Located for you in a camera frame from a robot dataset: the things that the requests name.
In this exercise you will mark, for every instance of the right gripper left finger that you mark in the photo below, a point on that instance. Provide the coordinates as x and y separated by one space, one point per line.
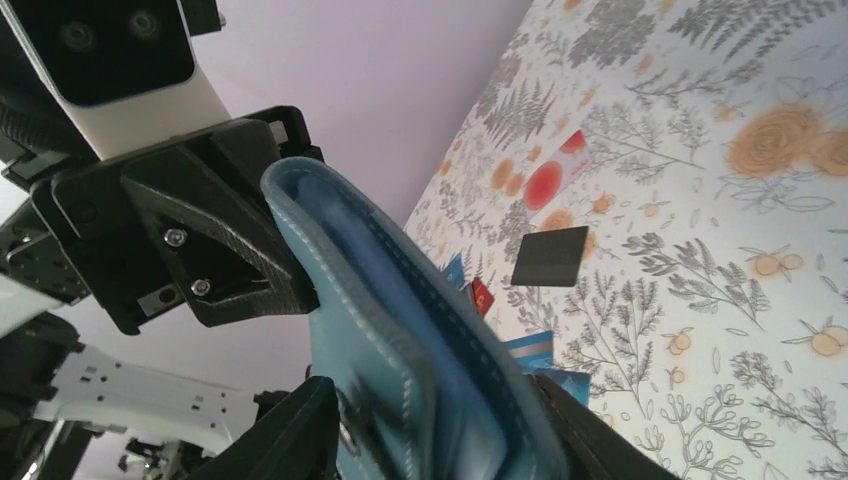
296 440

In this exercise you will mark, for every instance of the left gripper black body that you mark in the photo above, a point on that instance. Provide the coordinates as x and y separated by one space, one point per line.
78 236

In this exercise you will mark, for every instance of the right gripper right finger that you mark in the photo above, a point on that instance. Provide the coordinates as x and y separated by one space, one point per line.
596 451

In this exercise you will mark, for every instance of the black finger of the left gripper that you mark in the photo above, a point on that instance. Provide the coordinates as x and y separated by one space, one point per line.
200 202

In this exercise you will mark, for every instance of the blue leather card holder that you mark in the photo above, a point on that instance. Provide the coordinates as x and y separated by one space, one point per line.
425 389

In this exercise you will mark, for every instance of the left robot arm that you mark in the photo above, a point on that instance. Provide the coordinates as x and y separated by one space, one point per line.
49 375

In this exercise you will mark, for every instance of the blue striped card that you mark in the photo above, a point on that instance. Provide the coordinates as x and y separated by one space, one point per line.
533 352

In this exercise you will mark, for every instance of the black card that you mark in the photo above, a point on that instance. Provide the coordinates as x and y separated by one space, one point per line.
550 258

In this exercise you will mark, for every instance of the white red translucent card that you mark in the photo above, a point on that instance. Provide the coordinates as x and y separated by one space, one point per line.
563 167

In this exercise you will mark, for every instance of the floral patterned table mat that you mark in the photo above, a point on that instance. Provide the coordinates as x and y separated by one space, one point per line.
710 309

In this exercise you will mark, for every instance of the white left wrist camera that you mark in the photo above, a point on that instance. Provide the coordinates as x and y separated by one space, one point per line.
124 72

